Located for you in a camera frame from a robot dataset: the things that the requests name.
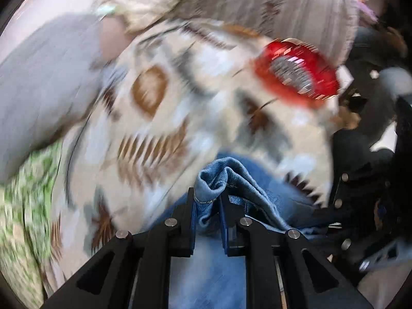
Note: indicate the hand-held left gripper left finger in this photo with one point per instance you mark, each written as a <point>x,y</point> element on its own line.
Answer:
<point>193,228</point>

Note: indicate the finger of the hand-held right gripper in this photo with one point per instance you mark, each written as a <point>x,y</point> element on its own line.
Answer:
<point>341,190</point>

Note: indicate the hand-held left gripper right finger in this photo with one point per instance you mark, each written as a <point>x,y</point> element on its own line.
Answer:
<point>225,231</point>

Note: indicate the blue denim pants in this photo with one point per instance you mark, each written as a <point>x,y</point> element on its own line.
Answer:
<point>244,183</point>

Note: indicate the sunflower seeds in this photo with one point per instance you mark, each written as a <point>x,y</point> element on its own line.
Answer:
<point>289,74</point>

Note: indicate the red glass bowl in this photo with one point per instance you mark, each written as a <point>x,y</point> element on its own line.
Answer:
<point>267,67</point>

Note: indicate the leaf print blanket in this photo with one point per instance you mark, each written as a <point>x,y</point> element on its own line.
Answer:
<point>199,70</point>

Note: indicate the green checked blanket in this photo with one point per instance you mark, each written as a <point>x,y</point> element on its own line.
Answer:
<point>22,215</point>

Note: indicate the striped floral sofa cushion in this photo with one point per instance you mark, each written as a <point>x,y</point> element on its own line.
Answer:
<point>289,6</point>

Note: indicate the grey quilted pillow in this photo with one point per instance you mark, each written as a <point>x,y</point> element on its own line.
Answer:
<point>41,96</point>

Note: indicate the light green cloth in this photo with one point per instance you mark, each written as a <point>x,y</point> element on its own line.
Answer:
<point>106,10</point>

